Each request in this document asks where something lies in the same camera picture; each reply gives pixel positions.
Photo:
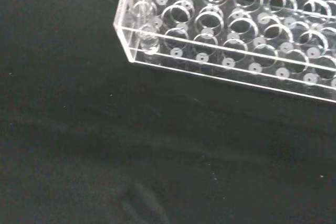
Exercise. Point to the clear plastic test tube rack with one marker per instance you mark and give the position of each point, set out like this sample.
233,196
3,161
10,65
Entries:
236,58

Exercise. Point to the black bench cloth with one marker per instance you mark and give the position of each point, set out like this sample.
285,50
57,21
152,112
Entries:
105,142

